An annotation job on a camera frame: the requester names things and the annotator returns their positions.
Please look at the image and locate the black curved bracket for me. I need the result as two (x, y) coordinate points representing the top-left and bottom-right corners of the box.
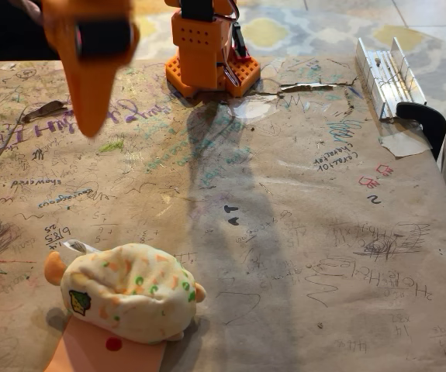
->
(395, 102), (446, 162)

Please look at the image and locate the dried brown leaf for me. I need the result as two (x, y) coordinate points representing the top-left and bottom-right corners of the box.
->
(20, 99), (71, 125)

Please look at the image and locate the aluminium channel rail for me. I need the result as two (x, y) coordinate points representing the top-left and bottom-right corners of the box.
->
(354, 37), (427, 122)

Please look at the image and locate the white patterned plush toy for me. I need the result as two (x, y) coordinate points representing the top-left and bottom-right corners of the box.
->
(43, 239), (208, 346)

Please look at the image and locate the torn tape piece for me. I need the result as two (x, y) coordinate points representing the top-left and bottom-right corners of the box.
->
(377, 129), (434, 158)

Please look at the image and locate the pink paper sheet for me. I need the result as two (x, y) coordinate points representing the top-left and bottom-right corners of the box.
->
(43, 315), (169, 372)

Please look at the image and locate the black red table clamp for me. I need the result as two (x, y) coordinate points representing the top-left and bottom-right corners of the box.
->
(230, 21), (253, 66)

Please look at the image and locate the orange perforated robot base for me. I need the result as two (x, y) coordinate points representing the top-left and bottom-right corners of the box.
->
(164, 56), (262, 98)

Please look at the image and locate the scribbled brown paper cover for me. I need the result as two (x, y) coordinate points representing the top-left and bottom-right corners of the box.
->
(0, 56), (446, 372)

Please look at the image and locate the person's hand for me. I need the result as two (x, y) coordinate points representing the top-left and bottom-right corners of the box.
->
(20, 0), (46, 26)

